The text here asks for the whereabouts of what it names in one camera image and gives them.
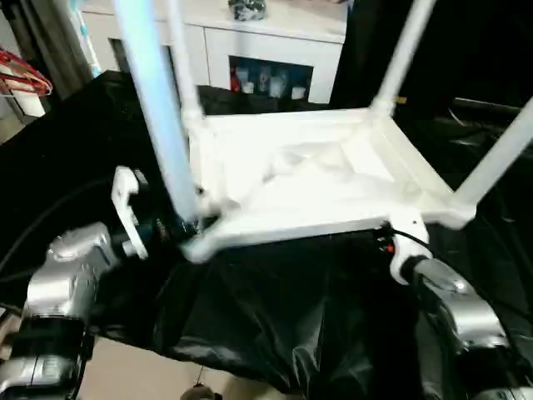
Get white plastic table top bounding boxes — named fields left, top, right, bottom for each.
left=178, top=107, right=478, bottom=264

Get white plastic table leg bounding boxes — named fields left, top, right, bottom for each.
left=370, top=0, right=439, bottom=114
left=453, top=96, right=533, bottom=228
left=166, top=0, right=206, bottom=122
left=114, top=0, right=205, bottom=222

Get black glossy mat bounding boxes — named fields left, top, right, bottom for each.
left=0, top=69, right=533, bottom=400

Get grey robot foot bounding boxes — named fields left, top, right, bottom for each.
left=182, top=385, right=217, bottom=400

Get black television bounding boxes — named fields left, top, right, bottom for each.
left=453, top=97, right=528, bottom=116

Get white plastic container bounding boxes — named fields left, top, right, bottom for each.
left=14, top=93, right=46, bottom=118

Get white glass-door cabinet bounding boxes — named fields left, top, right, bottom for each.
left=78, top=0, right=349, bottom=105

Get red clothes hangers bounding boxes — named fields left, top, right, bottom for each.
left=0, top=47, right=54, bottom=98

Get white teal patterned curtain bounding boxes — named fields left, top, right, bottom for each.
left=68, top=0, right=103, bottom=78

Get grey curtain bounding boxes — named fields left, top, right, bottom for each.
left=12, top=0, right=95, bottom=101

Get black bundle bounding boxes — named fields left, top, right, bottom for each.
left=227, top=0, right=267, bottom=22

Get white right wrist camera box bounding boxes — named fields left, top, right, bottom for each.
left=385, top=210, right=432, bottom=287

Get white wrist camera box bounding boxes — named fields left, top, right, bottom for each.
left=111, top=165, right=150, bottom=262
left=385, top=210, right=432, bottom=287

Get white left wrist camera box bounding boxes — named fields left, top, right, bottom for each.
left=111, top=165, right=150, bottom=262

